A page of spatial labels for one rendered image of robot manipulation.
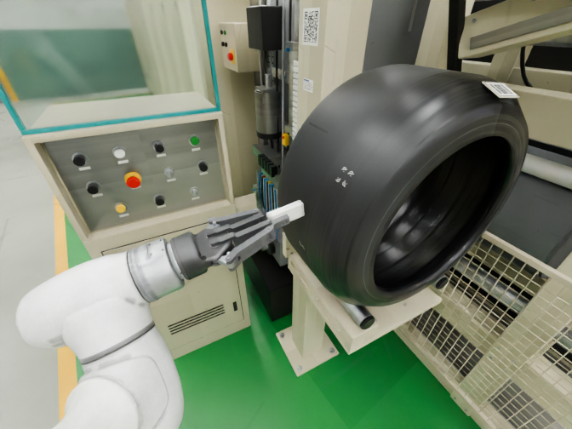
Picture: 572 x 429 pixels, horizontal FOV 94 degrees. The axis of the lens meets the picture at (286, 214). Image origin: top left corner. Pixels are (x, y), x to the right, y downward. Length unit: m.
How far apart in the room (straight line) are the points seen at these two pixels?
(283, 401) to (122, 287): 1.27
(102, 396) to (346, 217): 0.41
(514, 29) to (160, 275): 0.91
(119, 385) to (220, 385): 1.24
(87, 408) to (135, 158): 0.78
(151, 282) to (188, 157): 0.69
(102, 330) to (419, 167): 0.51
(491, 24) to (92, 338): 1.03
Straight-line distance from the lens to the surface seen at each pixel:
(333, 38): 0.76
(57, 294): 0.48
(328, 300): 0.83
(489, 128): 0.58
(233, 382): 1.67
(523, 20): 0.91
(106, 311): 0.46
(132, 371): 0.46
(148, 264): 0.45
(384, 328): 0.88
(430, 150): 0.48
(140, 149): 1.05
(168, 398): 0.50
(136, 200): 1.13
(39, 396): 2.04
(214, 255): 0.45
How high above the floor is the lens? 1.52
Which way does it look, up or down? 36 degrees down
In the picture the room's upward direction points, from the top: straight up
